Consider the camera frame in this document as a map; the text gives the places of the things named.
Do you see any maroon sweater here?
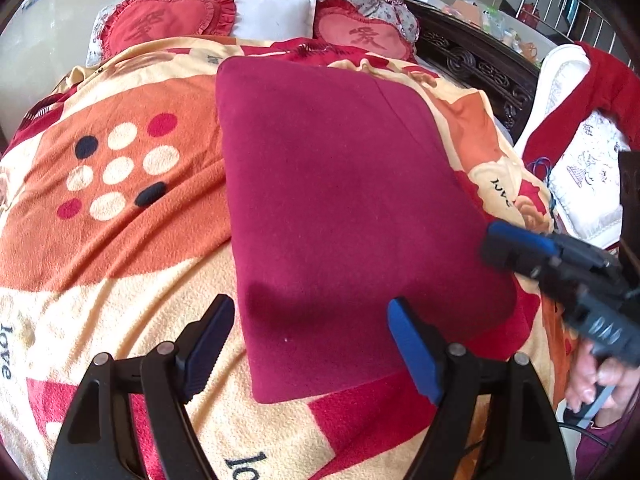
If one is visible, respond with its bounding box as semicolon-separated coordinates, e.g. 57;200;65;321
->
215;52;518;406

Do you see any black cable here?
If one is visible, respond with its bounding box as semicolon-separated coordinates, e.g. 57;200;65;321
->
557;405;618;453

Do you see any cardboard box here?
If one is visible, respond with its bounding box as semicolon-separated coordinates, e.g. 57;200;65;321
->
447;0;482;20

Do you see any white embroidered cushion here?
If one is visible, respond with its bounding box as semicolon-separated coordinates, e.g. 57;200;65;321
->
550;115;632;247

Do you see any small red heart pillow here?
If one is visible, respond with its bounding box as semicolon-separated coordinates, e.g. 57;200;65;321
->
312;0;418;61

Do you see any person's maroon clothing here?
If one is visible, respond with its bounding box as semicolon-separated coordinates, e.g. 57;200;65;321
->
574;419;632;480

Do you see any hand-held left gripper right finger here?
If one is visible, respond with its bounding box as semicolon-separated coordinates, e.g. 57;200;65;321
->
387;298;573;480

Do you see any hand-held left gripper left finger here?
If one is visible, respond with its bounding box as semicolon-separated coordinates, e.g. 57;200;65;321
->
47;294;236;480

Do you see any red cloth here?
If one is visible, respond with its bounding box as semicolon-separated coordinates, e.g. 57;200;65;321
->
525;40;640;166

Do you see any dark carved wooden headboard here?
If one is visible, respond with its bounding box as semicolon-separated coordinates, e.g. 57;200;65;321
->
402;0;543;133

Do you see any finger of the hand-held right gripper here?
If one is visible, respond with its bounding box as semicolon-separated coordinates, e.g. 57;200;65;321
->
480;237;547;278
487;220;558;257

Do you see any large red heart pillow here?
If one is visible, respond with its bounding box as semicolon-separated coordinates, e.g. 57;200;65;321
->
97;0;237;61

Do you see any printed fleece blanket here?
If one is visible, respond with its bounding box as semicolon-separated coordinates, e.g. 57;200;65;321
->
0;35;576;480

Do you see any person's right hand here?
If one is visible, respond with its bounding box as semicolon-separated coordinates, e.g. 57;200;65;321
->
567;337;640;416

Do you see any blue cord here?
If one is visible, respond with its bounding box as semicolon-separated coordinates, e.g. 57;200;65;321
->
530;156;559;217

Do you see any white pillow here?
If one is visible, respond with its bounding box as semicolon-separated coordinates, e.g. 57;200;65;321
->
231;0;317;41

